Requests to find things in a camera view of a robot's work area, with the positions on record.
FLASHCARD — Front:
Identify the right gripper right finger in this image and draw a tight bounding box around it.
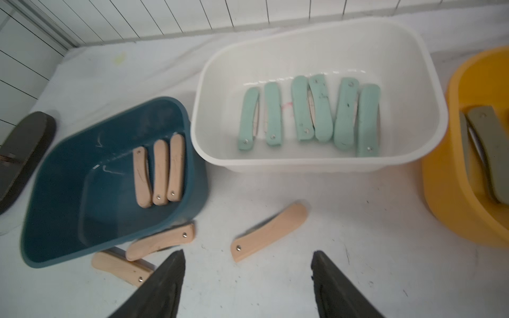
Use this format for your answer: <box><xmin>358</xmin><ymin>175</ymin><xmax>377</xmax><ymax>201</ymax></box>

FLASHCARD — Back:
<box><xmin>311</xmin><ymin>250</ymin><xmax>384</xmax><ymax>318</ymax></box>

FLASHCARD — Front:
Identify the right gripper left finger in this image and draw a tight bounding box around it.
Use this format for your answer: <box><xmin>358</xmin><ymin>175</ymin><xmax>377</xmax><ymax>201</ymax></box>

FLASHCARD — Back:
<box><xmin>109</xmin><ymin>250</ymin><xmax>186</xmax><ymax>318</ymax></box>

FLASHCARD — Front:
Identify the dark teal storage box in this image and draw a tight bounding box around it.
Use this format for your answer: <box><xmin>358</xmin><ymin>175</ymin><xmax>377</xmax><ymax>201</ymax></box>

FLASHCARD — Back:
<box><xmin>21</xmin><ymin>97</ymin><xmax>209</xmax><ymax>268</ymax></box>

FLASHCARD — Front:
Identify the yellow storage box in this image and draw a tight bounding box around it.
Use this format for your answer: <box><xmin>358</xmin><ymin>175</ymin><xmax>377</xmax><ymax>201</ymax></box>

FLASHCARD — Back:
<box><xmin>422</xmin><ymin>46</ymin><xmax>508</xmax><ymax>249</ymax></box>

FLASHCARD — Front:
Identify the white storage box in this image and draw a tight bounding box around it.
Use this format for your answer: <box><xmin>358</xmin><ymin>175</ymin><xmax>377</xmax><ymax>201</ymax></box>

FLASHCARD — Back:
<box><xmin>191</xmin><ymin>18</ymin><xmax>448</xmax><ymax>172</ymax></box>

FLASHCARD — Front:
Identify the olive knife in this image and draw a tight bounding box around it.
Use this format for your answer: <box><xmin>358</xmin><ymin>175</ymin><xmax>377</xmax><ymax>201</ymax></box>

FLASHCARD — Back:
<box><xmin>467</xmin><ymin>105</ymin><xmax>508</xmax><ymax>205</ymax></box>

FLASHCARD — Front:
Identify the mint knife vertical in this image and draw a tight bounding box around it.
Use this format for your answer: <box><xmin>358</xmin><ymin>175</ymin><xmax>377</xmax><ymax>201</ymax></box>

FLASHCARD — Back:
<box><xmin>291</xmin><ymin>76</ymin><xmax>314</xmax><ymax>141</ymax></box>

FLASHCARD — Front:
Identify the mint knife pair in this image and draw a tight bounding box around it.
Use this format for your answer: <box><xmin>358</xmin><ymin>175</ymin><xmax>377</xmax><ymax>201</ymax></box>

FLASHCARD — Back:
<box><xmin>264</xmin><ymin>82</ymin><xmax>282</xmax><ymax>147</ymax></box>

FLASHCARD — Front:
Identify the black oval rack base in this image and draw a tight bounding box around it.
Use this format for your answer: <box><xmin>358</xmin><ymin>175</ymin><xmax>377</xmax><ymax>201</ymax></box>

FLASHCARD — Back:
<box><xmin>1</xmin><ymin>111</ymin><xmax>56</xmax><ymax>213</ymax></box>

